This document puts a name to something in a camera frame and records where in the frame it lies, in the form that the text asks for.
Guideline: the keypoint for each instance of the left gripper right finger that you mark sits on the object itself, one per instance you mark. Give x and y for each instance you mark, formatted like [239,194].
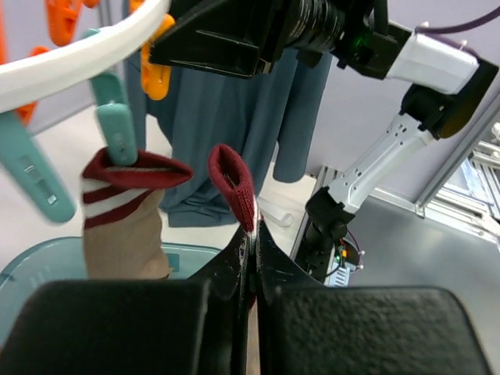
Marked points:
[308,328]

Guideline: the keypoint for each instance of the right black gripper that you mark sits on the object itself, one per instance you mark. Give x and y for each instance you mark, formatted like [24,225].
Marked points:
[220,36]

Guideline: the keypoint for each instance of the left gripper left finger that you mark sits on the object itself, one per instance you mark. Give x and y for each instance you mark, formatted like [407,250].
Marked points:
[192,326]

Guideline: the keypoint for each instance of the white round clip hanger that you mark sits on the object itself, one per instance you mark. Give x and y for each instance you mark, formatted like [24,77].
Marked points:
[30,79]

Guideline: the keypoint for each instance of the teal clip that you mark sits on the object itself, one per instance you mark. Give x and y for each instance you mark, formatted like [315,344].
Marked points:
[114,117]
[24,162]

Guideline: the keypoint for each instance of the orange clip right rim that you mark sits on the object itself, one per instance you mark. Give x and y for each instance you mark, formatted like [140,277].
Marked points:
[155,79]

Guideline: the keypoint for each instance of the teal clip front left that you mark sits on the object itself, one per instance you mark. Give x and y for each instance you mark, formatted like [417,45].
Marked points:
[114,117]

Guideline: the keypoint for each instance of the orange clip front left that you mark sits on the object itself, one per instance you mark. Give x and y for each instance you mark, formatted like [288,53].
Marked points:
[62,17]

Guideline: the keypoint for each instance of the teal long sleeve shirt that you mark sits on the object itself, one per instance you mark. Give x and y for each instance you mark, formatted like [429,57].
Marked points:
[268,120]

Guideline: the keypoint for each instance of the teal plastic basin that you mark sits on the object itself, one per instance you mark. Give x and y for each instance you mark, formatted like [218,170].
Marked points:
[63,259]

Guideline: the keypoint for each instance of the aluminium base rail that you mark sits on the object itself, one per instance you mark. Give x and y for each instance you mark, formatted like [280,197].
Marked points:
[314,246]

